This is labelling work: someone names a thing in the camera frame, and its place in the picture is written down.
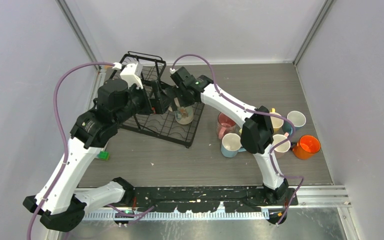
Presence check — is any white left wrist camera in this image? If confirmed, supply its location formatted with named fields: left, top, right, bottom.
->
left=112, top=62, right=144, bottom=90

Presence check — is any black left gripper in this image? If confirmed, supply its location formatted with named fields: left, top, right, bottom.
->
left=114, top=80, right=173, bottom=126

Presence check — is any colourful toy block pile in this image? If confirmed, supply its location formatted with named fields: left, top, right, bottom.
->
left=96, top=151, right=110, bottom=161

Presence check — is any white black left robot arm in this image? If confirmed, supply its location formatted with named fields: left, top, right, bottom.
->
left=23, top=77, right=173, bottom=233

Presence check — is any black wire dish rack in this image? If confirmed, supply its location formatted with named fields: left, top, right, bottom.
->
left=96, top=51, right=204, bottom=148

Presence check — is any yellow mug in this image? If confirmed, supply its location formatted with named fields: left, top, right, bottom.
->
left=269, top=108, right=284, bottom=134

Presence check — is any light blue cup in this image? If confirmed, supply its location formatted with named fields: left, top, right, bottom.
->
left=221, top=133, right=247, bottom=158

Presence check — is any large pink mug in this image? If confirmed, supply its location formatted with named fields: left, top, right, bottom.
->
left=216, top=113, right=237, bottom=140

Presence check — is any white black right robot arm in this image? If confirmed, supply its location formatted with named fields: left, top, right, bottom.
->
left=170, top=67, right=289, bottom=205

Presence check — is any orange cup tier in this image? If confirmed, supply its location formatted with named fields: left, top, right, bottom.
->
left=291, top=135, right=322, bottom=160

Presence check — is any pink cup rack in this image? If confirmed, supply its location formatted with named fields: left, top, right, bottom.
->
left=273, top=133, right=291, bottom=159

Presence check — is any blue floral mug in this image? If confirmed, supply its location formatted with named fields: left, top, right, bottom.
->
left=282, top=110, right=307, bottom=135

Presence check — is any cream cup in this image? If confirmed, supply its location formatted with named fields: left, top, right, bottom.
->
left=173, top=106, right=194, bottom=125

